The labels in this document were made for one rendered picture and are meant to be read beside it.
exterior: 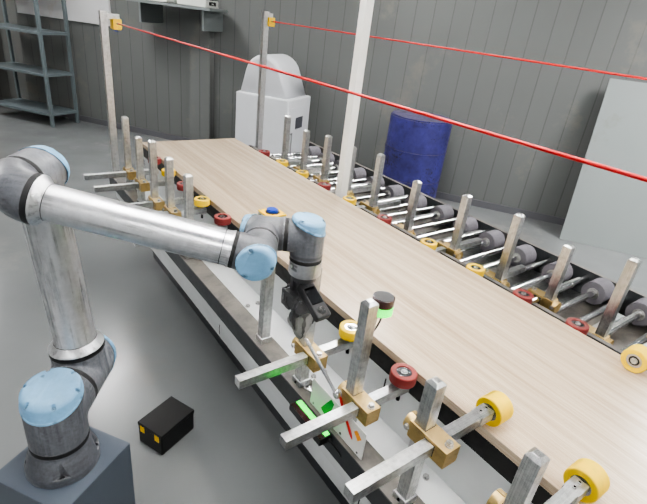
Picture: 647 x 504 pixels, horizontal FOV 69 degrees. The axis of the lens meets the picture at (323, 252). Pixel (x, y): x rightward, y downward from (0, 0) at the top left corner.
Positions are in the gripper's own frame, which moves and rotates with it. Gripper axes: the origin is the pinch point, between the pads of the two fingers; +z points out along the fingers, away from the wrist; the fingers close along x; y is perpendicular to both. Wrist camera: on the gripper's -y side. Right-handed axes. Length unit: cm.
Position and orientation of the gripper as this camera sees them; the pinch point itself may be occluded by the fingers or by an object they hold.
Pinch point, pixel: (301, 336)
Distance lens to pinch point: 140.0
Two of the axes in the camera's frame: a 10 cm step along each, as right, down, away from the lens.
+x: -8.1, 1.8, -5.6
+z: -1.1, 8.9, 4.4
